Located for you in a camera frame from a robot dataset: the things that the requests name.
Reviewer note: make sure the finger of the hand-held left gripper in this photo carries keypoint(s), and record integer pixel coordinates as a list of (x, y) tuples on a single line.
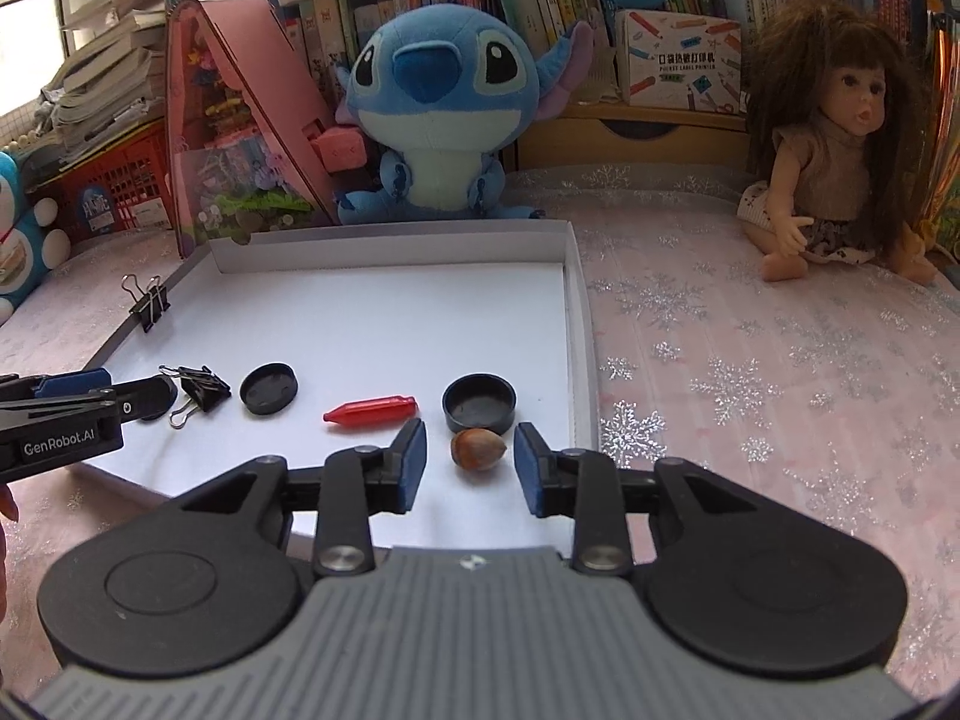
[(71, 382), (146, 399)]

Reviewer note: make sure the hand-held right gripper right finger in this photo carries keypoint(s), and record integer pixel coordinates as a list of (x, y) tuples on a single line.
[(529, 465)]

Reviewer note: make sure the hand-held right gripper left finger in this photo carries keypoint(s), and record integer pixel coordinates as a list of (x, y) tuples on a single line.
[(412, 465)]

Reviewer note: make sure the brown hazelnut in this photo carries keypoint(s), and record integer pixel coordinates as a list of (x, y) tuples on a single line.
[(480, 451)]

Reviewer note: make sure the black binder clip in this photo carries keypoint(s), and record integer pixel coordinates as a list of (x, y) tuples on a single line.
[(150, 311), (206, 388)]

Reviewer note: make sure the red plastic crayon toy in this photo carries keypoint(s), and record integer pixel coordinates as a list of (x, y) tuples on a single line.
[(371, 412)]

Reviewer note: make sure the large black round lid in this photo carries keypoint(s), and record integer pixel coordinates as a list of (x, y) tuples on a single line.
[(480, 409)]

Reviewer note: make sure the small black round lid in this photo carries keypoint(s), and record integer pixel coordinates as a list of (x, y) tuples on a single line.
[(270, 390)]

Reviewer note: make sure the white cardboard box tray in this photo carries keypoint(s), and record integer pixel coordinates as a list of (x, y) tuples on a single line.
[(375, 315)]

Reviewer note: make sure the person's left hand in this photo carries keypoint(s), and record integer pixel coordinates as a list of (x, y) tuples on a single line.
[(6, 502)]

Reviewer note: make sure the blue cat plush toy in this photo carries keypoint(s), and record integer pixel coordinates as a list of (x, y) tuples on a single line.
[(22, 255)]

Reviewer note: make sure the red plastic basket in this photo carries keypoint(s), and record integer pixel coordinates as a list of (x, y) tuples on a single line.
[(97, 180)]

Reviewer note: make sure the pink snowflake tablecloth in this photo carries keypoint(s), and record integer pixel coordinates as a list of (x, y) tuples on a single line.
[(750, 390)]

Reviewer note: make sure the pink triangular toy case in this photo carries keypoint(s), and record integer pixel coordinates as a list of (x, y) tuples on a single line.
[(225, 127)]

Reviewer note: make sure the pile of worn books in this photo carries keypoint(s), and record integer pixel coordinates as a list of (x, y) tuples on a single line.
[(105, 67)]

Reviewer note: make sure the wooden drawer unit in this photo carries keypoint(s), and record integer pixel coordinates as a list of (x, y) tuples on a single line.
[(577, 139)]

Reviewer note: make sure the bright window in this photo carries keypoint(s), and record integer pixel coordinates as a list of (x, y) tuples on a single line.
[(30, 52)]

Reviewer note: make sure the blue alien plush toy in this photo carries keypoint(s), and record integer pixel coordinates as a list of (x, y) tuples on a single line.
[(442, 112)]

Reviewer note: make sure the brown haired doll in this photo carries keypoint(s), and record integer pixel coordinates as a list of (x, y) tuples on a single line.
[(817, 157)]

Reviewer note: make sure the white printed carton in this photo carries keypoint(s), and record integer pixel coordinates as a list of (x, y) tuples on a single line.
[(675, 60)]

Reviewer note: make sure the colourful picture books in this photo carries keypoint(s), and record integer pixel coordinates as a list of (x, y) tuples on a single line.
[(946, 127)]

